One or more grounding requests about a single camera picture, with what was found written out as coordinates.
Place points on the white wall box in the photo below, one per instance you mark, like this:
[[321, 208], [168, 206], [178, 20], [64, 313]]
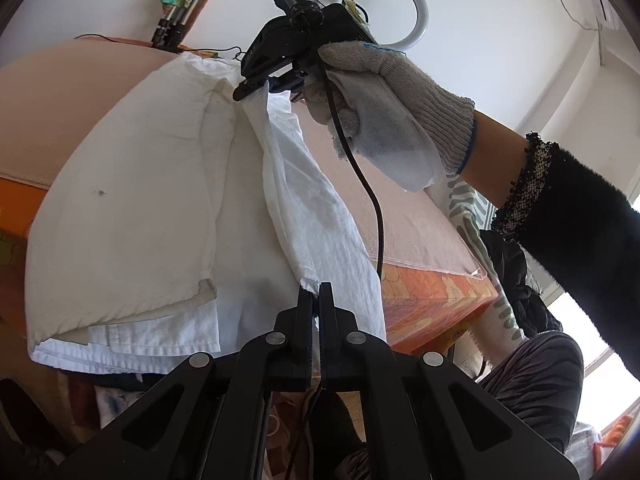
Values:
[[606, 10]]

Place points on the person's right forearm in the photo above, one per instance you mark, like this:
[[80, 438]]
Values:
[[575, 210]]

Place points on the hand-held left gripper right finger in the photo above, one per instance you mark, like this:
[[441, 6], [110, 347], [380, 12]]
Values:
[[327, 320]]

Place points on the person's right hand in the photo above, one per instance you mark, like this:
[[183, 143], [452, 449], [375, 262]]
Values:
[[400, 90]]

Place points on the person's leg in striped pants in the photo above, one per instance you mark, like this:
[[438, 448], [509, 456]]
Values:
[[540, 375]]

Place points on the black garment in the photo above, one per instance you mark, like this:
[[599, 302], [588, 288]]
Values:
[[505, 265]]

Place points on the folded metal tripod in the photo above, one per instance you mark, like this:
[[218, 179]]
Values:
[[172, 25]]

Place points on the green striped white blanket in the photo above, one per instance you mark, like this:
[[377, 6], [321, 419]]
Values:
[[467, 205]]

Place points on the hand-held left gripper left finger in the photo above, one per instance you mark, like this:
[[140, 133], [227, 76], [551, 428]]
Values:
[[304, 320]]

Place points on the white shirt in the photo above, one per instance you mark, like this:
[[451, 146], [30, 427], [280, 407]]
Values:
[[150, 185]]

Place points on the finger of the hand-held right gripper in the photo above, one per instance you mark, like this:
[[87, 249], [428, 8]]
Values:
[[250, 90], [296, 95]]

